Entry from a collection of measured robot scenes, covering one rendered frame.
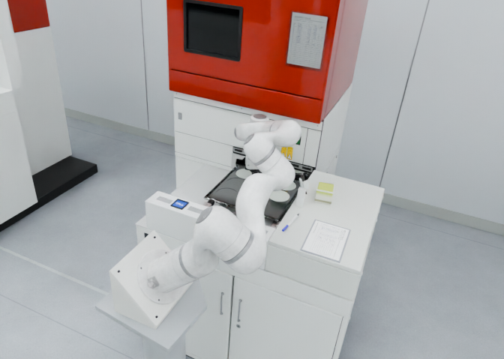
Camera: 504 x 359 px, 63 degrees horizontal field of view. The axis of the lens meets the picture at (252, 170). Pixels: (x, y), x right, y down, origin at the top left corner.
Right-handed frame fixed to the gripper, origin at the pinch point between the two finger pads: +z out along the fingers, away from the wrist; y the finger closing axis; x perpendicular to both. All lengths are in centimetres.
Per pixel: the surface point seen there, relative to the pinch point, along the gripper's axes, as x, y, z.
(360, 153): 118, 116, 51
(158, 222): -28, -46, 5
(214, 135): 28.1, -17.9, -9.1
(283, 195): -15.7, 11.3, 2.0
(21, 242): 72, -145, 92
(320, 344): -70, 18, 38
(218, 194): -12.4, -19.0, 2.1
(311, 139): -0.5, 26.2, -20.2
